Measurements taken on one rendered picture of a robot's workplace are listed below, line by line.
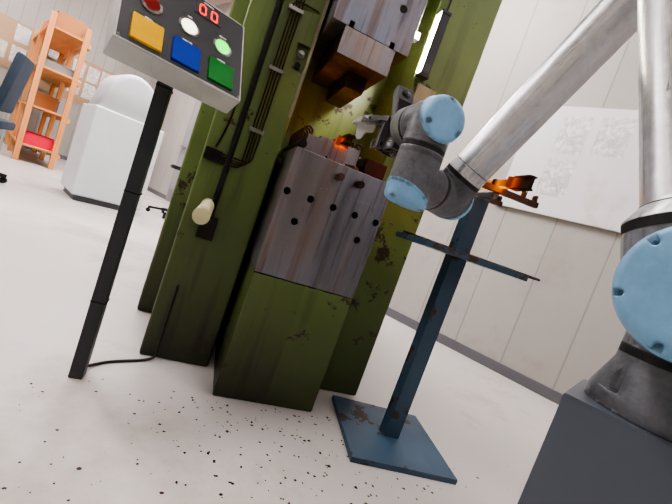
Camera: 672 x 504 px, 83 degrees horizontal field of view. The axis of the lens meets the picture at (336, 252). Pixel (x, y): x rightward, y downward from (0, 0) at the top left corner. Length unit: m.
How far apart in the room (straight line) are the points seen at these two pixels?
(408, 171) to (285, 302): 0.78
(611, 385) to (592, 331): 2.60
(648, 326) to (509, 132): 0.47
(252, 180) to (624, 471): 1.30
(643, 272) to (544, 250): 2.90
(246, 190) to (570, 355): 2.65
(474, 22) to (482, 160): 1.13
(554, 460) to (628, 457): 0.09
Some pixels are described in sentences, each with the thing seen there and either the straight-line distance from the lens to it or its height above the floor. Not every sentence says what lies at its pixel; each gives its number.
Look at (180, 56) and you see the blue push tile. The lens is 1.19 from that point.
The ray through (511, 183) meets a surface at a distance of 1.36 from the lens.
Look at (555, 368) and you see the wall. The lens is 3.39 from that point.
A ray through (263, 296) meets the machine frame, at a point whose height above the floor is 0.39.
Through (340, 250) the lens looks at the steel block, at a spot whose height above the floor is 0.63.
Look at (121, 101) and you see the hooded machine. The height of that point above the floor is 1.14.
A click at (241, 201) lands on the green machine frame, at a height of 0.67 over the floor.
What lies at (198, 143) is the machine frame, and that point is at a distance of 1.95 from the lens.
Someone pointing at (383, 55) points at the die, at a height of 1.33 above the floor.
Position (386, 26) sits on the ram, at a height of 1.42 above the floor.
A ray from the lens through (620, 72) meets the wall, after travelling 3.83.
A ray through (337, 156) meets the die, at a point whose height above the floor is 0.94.
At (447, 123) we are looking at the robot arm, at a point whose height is 0.97.
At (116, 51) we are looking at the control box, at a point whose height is 0.94.
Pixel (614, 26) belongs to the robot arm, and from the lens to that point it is 0.91.
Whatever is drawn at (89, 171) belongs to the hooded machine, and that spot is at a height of 0.34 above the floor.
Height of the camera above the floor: 0.73
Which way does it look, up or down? 5 degrees down
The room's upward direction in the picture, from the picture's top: 20 degrees clockwise
